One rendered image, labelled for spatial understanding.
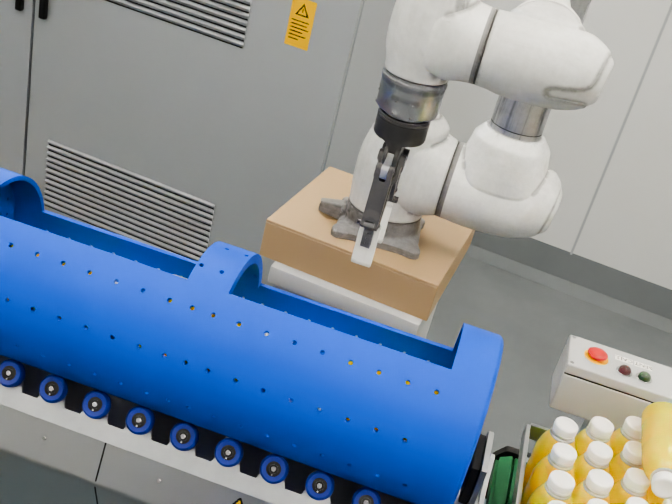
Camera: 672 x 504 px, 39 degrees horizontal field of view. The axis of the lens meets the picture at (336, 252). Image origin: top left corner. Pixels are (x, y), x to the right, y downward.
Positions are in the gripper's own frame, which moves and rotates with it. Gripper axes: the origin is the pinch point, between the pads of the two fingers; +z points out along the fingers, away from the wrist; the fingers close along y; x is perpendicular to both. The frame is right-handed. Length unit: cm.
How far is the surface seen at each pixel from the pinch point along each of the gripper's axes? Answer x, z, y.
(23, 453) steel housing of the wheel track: -43, 48, 19
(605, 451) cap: 45, 24, -1
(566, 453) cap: 38.5, 24.1, 2.7
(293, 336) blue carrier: -5.5, 11.7, 14.3
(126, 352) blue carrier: -28.0, 20.5, 19.4
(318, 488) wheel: 4.2, 35.7, 16.3
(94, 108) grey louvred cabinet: -115, 67, -149
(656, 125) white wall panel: 73, 51, -256
